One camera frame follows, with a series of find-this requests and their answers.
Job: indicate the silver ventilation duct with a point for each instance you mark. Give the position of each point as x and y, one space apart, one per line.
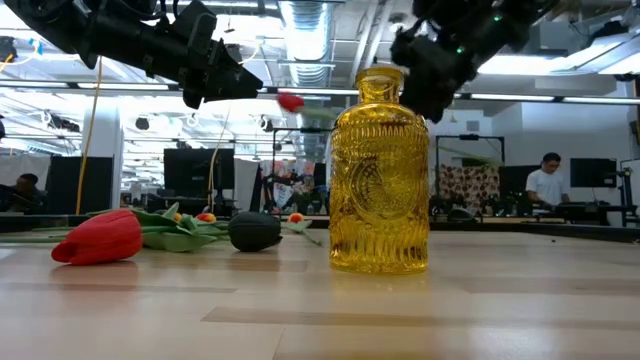
307 40

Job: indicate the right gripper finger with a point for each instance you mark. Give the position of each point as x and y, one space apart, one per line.
430 102

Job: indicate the brown patterned wall hanging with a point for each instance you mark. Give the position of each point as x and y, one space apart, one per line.
467 185

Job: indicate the black partition panel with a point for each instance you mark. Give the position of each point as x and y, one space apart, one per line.
80 185

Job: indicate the black artificial tulip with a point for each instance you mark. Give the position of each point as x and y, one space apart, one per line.
255 231

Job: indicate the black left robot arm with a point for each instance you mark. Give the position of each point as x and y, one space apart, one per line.
130 40

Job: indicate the red artificial tulip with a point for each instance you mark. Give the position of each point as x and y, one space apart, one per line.
290 102
100 240

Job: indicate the yellow glass vase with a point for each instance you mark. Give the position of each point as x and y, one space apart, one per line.
380 200

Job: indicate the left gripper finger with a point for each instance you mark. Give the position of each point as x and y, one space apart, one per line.
235 67
237 90

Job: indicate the person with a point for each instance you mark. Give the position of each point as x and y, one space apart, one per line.
547 187
27 187

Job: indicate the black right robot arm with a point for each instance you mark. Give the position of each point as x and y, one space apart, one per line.
520 15

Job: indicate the black metal station frame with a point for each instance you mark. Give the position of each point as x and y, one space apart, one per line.
300 130
470 137

